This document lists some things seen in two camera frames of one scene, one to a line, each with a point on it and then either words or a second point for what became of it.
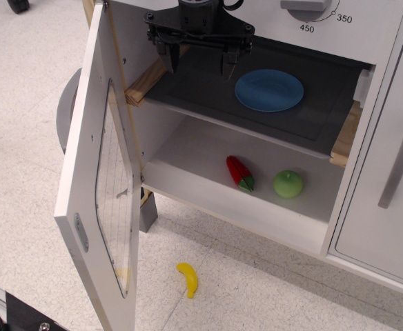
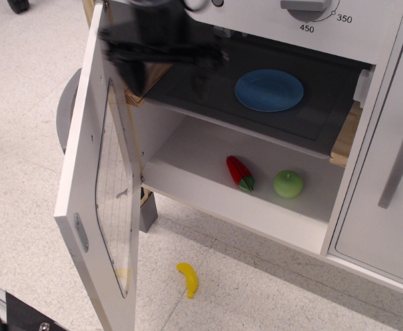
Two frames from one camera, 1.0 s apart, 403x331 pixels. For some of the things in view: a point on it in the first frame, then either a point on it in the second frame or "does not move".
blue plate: (268, 89) does not move
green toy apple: (288, 184) does not move
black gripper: (199, 20) to (161, 32)
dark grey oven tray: (287, 99) does not move
